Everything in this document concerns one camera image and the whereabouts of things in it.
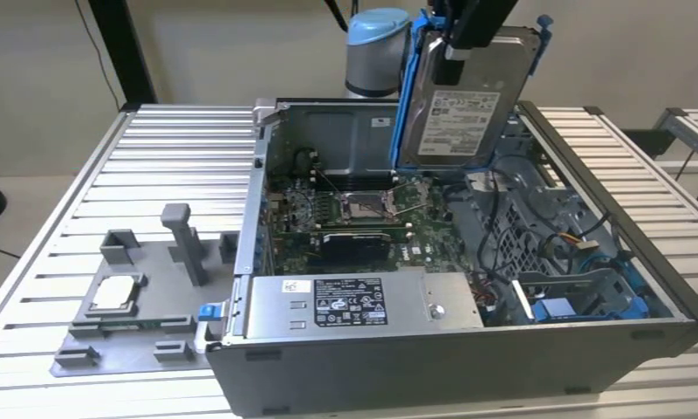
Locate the green RAM stick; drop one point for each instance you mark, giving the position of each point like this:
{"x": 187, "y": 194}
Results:
{"x": 145, "y": 325}

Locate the small black block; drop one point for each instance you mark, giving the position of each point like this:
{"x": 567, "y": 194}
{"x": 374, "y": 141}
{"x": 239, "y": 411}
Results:
{"x": 645, "y": 143}

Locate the blue disk carrier in bay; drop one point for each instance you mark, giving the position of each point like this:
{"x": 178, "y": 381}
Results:
{"x": 553, "y": 311}

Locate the hard disk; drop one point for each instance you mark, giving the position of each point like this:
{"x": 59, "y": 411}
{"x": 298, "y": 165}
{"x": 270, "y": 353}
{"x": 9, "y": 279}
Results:
{"x": 453, "y": 126}

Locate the grey power supply unit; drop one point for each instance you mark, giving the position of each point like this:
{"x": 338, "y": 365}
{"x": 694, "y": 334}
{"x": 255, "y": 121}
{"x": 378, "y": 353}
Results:
{"x": 359, "y": 301}

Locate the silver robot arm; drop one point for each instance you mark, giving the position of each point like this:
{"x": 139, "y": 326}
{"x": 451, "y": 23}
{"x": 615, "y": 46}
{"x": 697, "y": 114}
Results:
{"x": 371, "y": 57}

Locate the open grey PC case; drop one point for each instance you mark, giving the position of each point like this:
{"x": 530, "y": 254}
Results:
{"x": 442, "y": 371}

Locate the grey parts rack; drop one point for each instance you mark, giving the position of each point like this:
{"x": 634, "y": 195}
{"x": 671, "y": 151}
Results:
{"x": 150, "y": 279}

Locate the black upright post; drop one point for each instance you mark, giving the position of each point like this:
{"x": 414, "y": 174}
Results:
{"x": 121, "y": 48}

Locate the CPU socket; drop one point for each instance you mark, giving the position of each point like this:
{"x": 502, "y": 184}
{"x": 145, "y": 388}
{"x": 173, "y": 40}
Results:
{"x": 367, "y": 206}

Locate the aluminium side table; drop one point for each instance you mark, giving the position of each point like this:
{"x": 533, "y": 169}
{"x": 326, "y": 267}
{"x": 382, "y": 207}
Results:
{"x": 694, "y": 126}

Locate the green motherboard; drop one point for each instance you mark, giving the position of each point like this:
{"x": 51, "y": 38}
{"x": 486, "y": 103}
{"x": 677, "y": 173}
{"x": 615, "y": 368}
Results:
{"x": 425, "y": 218}

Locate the silver CPU chip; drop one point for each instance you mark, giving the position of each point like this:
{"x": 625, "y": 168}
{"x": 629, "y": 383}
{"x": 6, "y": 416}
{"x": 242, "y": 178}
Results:
{"x": 113, "y": 293}

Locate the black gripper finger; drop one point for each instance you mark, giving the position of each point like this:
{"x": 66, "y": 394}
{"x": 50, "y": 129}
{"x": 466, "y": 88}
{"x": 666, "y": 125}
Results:
{"x": 446, "y": 15}
{"x": 477, "y": 26}

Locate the blue case release latch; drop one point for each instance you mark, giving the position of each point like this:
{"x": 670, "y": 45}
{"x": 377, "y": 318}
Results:
{"x": 205, "y": 312}

